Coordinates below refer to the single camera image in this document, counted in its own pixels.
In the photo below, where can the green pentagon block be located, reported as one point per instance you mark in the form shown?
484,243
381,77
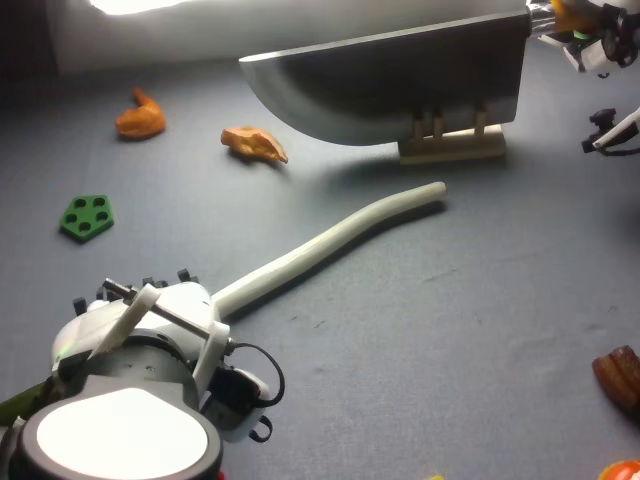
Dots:
87,216

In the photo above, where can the large kitchen knife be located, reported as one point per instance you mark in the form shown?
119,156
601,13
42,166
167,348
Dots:
390,75

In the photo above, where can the wooden peg board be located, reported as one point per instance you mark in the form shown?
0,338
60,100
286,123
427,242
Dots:
450,148

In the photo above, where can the grey table cloth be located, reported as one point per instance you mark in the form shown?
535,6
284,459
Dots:
400,325

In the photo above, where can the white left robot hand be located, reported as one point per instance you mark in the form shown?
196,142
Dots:
185,305

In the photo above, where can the orange toy chicken wing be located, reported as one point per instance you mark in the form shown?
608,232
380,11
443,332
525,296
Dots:
142,120

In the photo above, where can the brown ribbed toy food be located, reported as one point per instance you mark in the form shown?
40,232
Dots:
620,375

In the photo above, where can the red orange toy food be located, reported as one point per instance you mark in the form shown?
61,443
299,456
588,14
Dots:
622,472

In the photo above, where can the pale green leek stalk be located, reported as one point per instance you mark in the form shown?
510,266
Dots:
325,240

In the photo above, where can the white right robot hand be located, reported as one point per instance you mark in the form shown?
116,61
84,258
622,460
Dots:
597,55

